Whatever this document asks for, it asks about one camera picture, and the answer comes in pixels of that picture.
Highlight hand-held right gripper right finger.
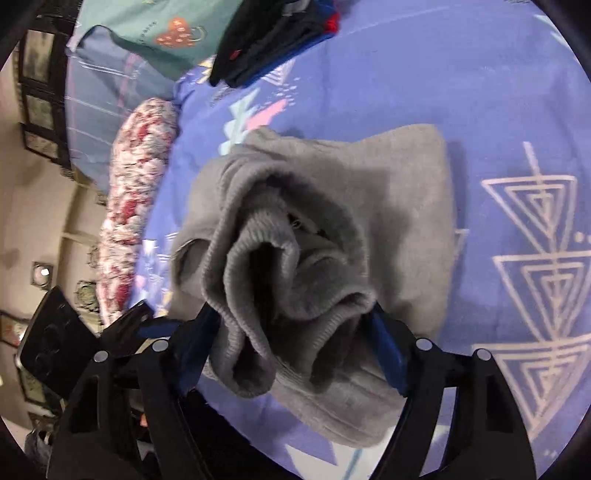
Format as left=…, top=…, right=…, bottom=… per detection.
left=367, top=302, right=539, bottom=480

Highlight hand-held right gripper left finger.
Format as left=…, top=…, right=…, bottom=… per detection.
left=46, top=302, right=221, bottom=480

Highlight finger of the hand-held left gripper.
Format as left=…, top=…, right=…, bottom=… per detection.
left=98, top=301, right=186, bottom=358

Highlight grey pants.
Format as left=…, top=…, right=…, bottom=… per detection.
left=171, top=124, right=458, bottom=448

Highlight red white floral pillow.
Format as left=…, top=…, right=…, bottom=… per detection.
left=98, top=98, right=180, bottom=326

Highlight pale blue striped pillow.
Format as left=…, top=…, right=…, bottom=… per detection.
left=65, top=25, right=182, bottom=195

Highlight blue printed bedsheet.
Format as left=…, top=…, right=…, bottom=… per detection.
left=129, top=0, right=591, bottom=480

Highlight stack of dark clothes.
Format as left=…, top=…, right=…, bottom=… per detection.
left=209, top=0, right=341, bottom=88

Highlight teal printed blanket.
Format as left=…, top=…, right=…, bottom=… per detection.
left=81, top=0, right=232, bottom=79

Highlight dark framed wall panel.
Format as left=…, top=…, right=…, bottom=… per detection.
left=15, top=28, right=74, bottom=168

